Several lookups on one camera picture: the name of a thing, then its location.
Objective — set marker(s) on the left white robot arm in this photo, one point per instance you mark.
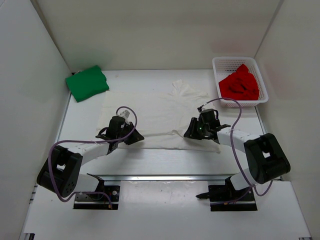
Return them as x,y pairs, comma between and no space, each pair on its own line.
60,173

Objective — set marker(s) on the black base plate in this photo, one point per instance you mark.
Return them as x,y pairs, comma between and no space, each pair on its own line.
223,199
99,201

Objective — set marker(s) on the green polo shirt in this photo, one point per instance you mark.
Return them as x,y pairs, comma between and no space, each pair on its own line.
87,83

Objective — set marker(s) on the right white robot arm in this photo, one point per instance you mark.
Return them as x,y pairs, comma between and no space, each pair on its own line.
265,158

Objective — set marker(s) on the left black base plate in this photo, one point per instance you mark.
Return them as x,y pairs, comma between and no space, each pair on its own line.
99,201

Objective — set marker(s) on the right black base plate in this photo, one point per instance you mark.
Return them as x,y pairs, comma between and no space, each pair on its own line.
223,199

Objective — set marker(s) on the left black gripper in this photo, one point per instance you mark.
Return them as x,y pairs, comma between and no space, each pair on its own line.
135,137

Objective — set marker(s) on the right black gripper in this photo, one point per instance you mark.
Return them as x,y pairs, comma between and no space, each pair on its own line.
192,132

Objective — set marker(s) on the white plastic basket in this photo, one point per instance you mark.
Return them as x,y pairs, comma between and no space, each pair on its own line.
223,66

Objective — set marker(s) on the white t shirt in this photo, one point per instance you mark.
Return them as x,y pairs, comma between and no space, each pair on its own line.
162,118

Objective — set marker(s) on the red t shirt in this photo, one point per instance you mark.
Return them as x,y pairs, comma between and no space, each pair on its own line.
241,85

